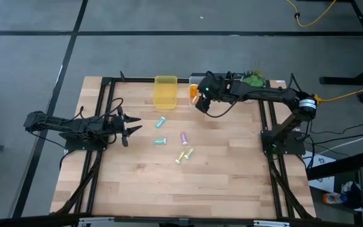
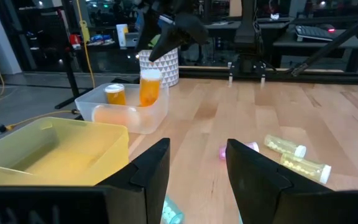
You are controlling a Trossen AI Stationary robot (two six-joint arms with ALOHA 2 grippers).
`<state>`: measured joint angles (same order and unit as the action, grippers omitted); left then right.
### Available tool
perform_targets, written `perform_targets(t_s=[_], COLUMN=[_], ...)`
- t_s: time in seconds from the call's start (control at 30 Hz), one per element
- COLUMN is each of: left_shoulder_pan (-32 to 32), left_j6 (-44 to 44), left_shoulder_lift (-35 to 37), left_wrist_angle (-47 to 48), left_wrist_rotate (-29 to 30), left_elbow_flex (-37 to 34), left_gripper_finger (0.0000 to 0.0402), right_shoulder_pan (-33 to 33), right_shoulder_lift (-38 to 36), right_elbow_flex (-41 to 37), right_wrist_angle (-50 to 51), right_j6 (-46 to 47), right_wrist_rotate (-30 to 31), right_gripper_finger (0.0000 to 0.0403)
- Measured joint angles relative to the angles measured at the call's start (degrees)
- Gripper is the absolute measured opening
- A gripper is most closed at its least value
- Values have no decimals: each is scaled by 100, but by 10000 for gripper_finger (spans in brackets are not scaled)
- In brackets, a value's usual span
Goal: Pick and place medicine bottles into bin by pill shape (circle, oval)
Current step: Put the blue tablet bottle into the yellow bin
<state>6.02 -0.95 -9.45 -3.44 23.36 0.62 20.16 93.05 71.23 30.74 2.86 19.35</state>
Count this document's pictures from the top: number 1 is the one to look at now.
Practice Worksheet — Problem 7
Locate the black right camera cable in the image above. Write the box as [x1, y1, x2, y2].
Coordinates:
[205, 94, 244, 119]

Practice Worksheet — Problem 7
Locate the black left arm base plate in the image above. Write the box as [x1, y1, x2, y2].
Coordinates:
[64, 132, 108, 151]

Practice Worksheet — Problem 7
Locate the dark bag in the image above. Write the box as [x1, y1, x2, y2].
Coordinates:
[340, 181, 363, 209]

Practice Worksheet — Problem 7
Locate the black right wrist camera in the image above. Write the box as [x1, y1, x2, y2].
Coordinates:
[195, 94, 212, 114]

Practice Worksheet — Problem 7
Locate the black aluminium table frame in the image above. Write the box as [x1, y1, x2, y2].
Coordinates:
[54, 71, 316, 221]

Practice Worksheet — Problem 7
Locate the silver camera mount bracket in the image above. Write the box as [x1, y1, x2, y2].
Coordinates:
[77, 216, 291, 227]

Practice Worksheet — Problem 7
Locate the succulent plant in white pot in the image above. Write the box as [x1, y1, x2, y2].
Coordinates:
[243, 61, 267, 89]

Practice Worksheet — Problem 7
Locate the yellow power cable with plug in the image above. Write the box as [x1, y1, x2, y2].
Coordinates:
[314, 89, 363, 104]

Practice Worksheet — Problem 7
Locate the yellow translucent plastic bin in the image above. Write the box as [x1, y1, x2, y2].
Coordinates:
[153, 74, 178, 110]

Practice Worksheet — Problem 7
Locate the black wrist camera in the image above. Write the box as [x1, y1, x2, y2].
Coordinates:
[110, 117, 122, 131]
[195, 94, 212, 114]

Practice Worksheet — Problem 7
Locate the white printed paper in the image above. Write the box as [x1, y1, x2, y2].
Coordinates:
[304, 150, 336, 194]

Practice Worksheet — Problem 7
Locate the black floor beam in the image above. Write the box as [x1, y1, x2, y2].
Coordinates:
[307, 150, 363, 181]

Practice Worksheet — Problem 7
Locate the black desk leg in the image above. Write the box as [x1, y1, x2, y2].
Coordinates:
[319, 0, 363, 86]

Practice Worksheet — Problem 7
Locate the orange drink bottle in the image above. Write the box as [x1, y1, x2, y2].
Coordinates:
[322, 192, 349, 205]

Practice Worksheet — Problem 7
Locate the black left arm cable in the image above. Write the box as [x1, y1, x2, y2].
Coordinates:
[104, 97, 124, 122]

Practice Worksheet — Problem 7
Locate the yellow extension cable with knot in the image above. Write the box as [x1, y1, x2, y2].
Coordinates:
[284, 0, 337, 28]

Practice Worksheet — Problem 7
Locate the white floor cable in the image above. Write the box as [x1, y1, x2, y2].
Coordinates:
[307, 127, 363, 158]

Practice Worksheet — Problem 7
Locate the clear plastic bin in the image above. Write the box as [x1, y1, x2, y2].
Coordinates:
[188, 74, 214, 110]

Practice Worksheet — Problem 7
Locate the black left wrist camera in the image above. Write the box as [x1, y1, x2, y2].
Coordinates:
[110, 117, 122, 131]

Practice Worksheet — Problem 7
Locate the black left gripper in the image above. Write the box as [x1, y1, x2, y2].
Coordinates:
[101, 106, 143, 148]

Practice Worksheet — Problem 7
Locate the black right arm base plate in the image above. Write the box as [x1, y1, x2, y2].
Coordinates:
[260, 129, 306, 156]

